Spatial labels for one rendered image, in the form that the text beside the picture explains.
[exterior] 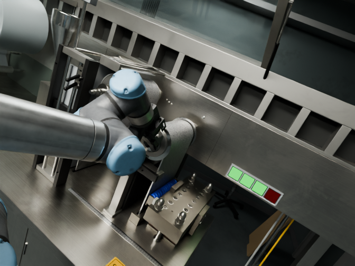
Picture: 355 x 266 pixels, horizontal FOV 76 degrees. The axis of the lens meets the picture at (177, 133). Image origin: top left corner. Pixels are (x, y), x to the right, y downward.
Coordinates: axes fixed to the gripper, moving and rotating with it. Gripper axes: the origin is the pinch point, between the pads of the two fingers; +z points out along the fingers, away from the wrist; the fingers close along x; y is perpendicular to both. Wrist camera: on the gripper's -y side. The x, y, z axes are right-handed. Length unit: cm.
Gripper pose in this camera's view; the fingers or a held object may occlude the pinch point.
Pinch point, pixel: (150, 148)
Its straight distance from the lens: 82.4
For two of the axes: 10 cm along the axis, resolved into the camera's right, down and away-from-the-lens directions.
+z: 0.9, 4.6, 8.9
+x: -8.1, -4.8, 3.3
